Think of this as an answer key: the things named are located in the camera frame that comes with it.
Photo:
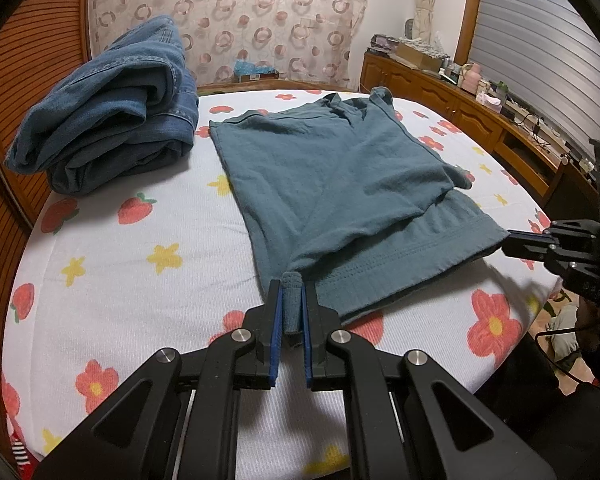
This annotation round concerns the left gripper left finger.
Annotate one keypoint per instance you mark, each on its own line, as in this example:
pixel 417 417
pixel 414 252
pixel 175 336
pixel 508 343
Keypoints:
pixel 176 416

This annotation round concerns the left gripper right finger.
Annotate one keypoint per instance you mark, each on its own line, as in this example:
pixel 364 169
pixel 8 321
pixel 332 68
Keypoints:
pixel 407 417

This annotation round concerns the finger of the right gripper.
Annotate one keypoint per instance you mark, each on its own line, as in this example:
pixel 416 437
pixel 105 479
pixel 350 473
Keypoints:
pixel 543 249
pixel 535 233

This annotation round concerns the teal green shorts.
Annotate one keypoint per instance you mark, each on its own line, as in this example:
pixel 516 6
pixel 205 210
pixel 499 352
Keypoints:
pixel 338 194

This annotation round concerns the wooden sideboard cabinet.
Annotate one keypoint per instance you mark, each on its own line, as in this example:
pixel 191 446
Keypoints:
pixel 552 183

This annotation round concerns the white fruit flower bedsheet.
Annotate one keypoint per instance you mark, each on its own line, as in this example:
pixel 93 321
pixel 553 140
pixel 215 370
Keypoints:
pixel 164 260

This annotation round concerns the pink thermos jug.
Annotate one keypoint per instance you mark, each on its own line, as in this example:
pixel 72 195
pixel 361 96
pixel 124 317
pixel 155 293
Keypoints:
pixel 471 76

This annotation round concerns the grey window blind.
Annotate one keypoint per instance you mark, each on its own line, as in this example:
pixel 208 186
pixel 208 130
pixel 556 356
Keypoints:
pixel 549 59

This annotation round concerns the cardboard box on cabinet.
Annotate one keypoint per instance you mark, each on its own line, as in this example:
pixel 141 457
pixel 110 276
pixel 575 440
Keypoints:
pixel 417 59

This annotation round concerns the folded blue denim jeans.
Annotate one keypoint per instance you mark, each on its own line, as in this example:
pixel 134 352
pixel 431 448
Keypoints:
pixel 132 109

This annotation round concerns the pink circle patterned curtain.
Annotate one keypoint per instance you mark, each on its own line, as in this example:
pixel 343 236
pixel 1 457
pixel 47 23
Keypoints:
pixel 306 40

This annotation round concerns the cardboard box blue contents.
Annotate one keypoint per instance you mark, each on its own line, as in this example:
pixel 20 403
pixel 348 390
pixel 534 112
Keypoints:
pixel 245 71

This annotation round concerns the wooden louvered wardrobe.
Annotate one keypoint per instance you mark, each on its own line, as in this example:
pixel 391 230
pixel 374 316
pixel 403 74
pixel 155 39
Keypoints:
pixel 41 41

